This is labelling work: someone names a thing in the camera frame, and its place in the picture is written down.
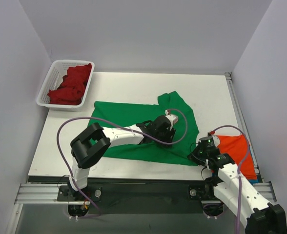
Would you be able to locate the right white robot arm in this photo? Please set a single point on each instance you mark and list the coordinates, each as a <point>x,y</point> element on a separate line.
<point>228,185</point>

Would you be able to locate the white plastic basket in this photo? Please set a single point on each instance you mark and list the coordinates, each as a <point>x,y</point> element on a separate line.
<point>54,78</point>

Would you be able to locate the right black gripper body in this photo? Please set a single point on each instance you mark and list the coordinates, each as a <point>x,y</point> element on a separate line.
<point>194,155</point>

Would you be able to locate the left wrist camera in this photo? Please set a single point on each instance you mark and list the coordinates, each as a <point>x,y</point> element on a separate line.
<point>171,117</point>

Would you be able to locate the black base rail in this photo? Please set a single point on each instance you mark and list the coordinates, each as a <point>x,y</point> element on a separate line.
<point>136,196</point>

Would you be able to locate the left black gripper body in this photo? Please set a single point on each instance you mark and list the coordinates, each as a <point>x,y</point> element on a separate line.
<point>169,134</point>

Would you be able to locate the aluminium frame rail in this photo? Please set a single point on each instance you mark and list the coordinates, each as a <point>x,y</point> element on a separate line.
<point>210,100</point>

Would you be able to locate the green t shirt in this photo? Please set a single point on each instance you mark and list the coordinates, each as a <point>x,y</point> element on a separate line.
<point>125,114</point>

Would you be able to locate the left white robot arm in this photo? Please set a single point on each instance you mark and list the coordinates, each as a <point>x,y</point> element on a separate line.
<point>91,144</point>

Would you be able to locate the dark red t shirt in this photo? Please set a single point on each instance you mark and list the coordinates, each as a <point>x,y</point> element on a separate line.
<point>73,86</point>

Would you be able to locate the folded blue t shirt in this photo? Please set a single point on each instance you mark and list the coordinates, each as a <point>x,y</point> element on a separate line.
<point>253,181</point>

